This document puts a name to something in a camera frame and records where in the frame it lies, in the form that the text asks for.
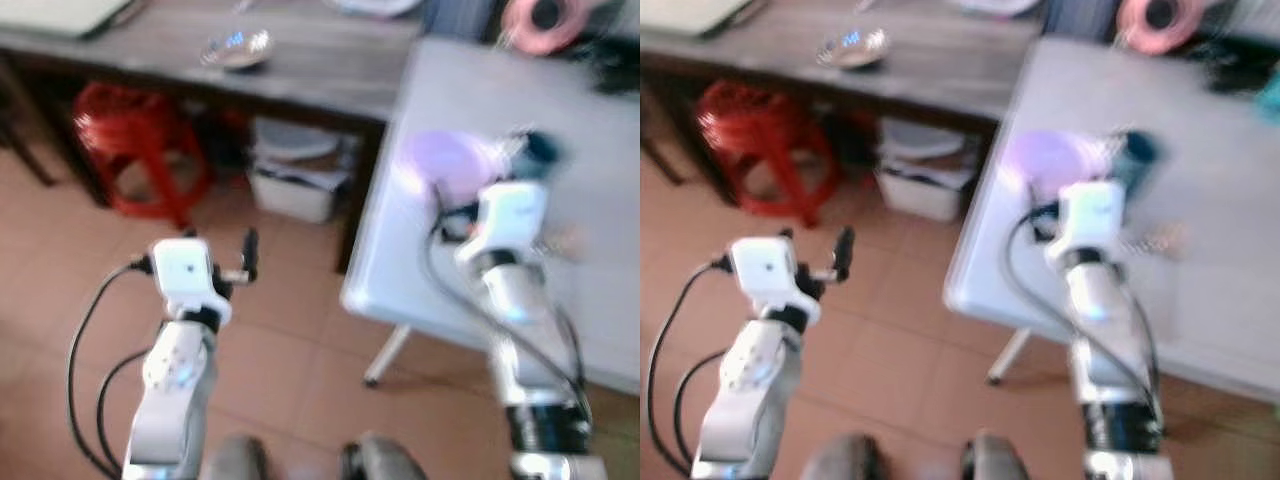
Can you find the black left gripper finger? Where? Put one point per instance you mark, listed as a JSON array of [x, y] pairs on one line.
[[250, 255], [845, 252]]

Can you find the purple plastic plate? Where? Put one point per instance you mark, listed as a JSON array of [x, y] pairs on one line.
[[450, 160], [1050, 158]]

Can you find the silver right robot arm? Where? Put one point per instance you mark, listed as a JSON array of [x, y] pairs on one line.
[[1110, 330], [520, 320]]

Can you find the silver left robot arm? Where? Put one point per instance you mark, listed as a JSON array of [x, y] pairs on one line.
[[738, 385], [172, 385]]

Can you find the white storage bin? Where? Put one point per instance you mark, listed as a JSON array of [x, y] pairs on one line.
[[920, 175], [295, 175]]

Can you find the teal cup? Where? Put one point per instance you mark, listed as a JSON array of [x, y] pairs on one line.
[[1138, 160], [542, 155]]

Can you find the red plastic stool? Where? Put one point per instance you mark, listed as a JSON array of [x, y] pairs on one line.
[[765, 140], [140, 140]]

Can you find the white folding table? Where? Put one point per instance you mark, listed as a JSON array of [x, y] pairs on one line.
[[500, 90], [1200, 280]]

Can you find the grey left robot foot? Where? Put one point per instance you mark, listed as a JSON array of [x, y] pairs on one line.
[[840, 460], [235, 460]]

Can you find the grey robot foot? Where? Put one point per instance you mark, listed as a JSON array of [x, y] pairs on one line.
[[840, 460], [235, 460], [385, 462], [1005, 460]]

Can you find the dark wooden table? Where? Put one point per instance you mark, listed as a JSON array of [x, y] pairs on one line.
[[330, 70], [950, 70]]

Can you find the pink round object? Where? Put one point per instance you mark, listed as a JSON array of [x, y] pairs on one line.
[[1135, 35], [520, 35]]

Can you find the glass bowl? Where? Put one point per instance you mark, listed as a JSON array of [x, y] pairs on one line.
[[852, 48], [236, 50]]

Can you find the white plate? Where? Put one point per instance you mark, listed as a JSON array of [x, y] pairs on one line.
[[375, 6], [995, 6]]

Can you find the black object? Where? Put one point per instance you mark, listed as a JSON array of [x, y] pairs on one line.
[[1235, 65], [615, 68]]

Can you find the grey right robot foot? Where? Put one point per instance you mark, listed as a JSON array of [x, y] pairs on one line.
[[1005, 460], [385, 462]]

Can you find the teal object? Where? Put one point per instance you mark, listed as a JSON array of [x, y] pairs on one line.
[[1270, 100]]

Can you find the white flat tray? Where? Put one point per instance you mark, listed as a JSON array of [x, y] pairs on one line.
[[60, 15], [690, 14]]

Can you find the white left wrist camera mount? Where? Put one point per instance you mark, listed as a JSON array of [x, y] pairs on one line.
[[765, 268], [185, 272]]

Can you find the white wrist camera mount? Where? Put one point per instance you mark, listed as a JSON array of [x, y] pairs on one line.
[[185, 272], [765, 268], [1092, 215], [512, 218]]

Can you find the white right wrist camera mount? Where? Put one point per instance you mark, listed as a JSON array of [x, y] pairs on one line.
[[512, 218], [1092, 215]]

